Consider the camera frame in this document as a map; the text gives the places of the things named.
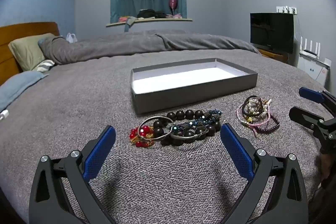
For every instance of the round pearl hair clip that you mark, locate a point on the round pearl hair clip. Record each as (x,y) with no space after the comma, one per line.
(252,106)

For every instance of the blue blanket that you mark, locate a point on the blue blanket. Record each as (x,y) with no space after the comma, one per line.
(18,85)

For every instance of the black television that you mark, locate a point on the black television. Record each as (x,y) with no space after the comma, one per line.
(270,29)

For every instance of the black clothes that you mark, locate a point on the black clothes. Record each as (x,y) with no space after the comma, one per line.
(149,13)

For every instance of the grey garment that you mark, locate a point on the grey garment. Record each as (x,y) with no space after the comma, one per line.
(128,23)

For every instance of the person's right hand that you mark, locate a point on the person's right hand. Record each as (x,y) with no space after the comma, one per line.
(324,169)

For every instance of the pink fluffy item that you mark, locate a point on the pink fluffy item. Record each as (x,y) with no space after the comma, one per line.
(176,15)

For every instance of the grey duvet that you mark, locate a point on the grey duvet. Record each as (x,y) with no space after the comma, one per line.
(131,45)

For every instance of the pink balloon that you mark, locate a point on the pink balloon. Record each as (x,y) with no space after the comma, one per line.
(173,1)

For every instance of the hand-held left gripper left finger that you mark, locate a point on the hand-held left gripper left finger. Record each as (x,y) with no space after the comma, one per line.
(99,153)

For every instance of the olive pillow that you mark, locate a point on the olive pillow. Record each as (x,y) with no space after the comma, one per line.
(26,50)

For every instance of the wooden headboard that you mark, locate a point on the wooden headboard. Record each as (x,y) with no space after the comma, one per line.
(26,29)

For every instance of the white plastic bag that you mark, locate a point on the white plastic bag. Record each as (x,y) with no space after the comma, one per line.
(71,38)

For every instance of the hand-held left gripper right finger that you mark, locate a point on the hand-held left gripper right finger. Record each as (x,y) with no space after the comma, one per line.
(236,150)

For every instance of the grey cardboard box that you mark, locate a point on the grey cardboard box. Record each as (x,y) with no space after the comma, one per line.
(147,102)

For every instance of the grey bed cover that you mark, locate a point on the grey bed cover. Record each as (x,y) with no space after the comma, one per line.
(78,98)

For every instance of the striped pillow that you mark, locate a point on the striped pillow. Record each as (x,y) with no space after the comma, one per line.
(44,65)

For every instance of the white router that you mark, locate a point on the white router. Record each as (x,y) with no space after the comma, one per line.
(309,52)

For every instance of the white cabinet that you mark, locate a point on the white cabinet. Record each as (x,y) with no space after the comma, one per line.
(309,66)

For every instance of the long pearl hairpin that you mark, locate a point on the long pearl hairpin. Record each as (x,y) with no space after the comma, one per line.
(267,103)

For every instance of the window sill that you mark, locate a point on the window sill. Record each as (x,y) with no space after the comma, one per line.
(157,21)

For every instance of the wooden television stand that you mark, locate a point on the wooden television stand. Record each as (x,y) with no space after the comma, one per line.
(275,56)

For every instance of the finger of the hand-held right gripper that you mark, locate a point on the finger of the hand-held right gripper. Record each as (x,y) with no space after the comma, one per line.
(311,95)
(302,115)

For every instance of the pink cloth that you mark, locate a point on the pink cloth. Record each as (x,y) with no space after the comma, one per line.
(123,19)

